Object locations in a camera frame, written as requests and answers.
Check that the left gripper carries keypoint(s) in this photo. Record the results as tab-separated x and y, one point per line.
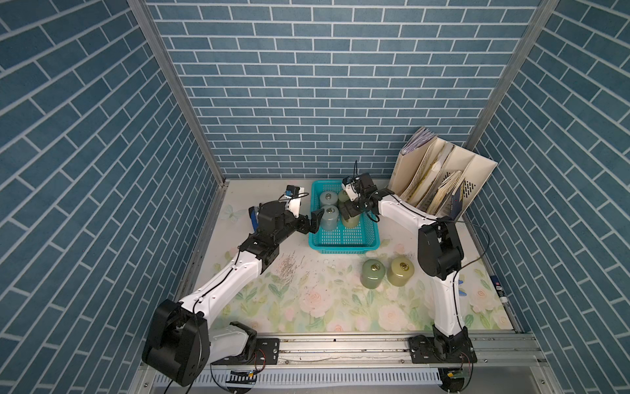
312	224

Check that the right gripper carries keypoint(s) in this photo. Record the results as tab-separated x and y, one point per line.
350	211

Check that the grey-blue tea canister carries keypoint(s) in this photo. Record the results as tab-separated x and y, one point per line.
328	198
330	218

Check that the dark green tea canister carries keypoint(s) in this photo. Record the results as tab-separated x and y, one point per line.
372	274

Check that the yellow-green tea canister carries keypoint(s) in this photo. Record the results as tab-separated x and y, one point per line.
400	272

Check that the yellow tea canister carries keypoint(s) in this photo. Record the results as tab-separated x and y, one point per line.
352	222

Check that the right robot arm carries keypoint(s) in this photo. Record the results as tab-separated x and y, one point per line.
440	255

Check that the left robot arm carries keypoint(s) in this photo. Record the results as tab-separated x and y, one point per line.
180	341

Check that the blue stapler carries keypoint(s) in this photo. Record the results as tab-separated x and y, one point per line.
253	216

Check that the beige file organizer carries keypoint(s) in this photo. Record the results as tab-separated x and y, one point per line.
424	181

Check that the purple-grey folder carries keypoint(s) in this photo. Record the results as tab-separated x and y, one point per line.
421	137

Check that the dark blue booklet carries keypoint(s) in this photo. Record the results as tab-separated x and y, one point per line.
457	202

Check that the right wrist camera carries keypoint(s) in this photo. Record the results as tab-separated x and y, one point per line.
350	184

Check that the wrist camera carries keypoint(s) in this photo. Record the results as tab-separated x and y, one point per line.
350	184
293	196

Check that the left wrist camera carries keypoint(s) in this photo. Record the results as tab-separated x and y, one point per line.
293	196

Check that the marker pen at wall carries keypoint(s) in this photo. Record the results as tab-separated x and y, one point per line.
499	289

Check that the aluminium front rail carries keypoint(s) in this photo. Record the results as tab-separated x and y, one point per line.
296	361

